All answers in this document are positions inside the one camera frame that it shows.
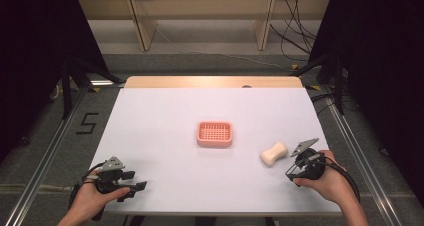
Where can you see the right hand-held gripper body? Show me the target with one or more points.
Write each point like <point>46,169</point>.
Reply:
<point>310,164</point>

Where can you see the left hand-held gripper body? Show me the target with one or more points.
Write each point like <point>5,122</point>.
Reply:
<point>109,179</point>

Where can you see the cream soap bar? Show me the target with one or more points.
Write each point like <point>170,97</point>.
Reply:
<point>274,153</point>

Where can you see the pink soap dish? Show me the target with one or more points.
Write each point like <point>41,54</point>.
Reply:
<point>214,134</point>

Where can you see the person's left hand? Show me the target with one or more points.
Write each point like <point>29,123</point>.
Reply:
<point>90,199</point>

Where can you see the person's right hand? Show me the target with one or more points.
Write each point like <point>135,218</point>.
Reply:
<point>328,186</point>

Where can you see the white table cover sheet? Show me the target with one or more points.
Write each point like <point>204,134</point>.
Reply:
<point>186,172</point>

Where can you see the black tripod stand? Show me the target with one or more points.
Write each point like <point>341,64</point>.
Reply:
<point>335,76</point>
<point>71,81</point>

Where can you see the black curtain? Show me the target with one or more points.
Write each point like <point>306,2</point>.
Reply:
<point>383,79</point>
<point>36,62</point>

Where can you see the light wooden desk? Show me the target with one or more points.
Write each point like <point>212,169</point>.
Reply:
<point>200,9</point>

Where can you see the aluminium floor rail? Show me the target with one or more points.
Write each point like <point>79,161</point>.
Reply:
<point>46,159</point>
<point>363,159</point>

